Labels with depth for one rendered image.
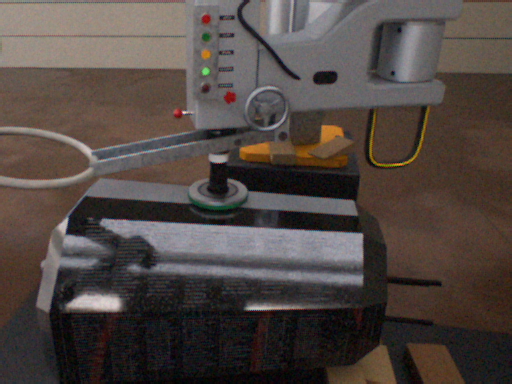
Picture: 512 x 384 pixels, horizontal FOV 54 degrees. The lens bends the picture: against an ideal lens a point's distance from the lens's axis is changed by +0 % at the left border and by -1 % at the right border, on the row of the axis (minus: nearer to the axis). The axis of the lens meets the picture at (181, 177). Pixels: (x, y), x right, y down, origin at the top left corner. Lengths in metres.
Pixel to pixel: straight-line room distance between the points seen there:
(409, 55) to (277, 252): 0.78
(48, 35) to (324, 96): 6.96
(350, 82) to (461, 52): 6.66
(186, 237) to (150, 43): 6.38
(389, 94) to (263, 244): 0.65
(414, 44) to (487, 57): 6.71
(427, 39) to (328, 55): 0.33
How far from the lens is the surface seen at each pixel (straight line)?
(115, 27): 7.96
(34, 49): 8.45
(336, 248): 1.66
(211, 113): 1.59
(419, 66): 1.83
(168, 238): 1.66
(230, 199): 1.75
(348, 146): 2.38
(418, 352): 2.40
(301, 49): 1.63
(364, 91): 1.75
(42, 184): 1.54
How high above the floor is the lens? 1.63
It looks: 24 degrees down
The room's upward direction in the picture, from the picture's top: 1 degrees counter-clockwise
